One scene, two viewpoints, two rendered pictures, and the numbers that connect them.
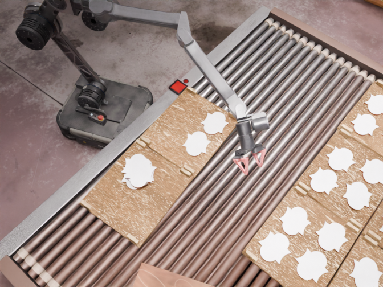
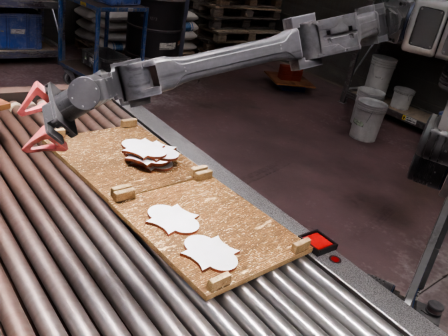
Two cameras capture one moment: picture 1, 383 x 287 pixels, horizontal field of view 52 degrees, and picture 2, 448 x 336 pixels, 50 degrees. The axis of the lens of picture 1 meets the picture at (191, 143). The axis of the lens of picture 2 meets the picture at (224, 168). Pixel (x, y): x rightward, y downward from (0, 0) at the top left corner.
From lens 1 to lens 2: 1.90 m
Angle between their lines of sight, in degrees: 73
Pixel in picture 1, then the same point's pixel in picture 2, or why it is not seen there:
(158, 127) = (227, 195)
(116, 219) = (95, 135)
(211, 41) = not seen: outside the picture
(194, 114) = (241, 237)
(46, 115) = not seen: hidden behind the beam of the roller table
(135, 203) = (106, 150)
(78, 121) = not seen: hidden behind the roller
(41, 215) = (140, 112)
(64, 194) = (157, 125)
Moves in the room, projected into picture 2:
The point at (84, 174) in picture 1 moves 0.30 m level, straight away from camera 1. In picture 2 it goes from (177, 139) to (254, 141)
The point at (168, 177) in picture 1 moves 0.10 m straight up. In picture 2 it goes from (125, 180) to (128, 148)
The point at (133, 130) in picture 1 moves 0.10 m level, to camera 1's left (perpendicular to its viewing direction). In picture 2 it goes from (233, 182) to (240, 169)
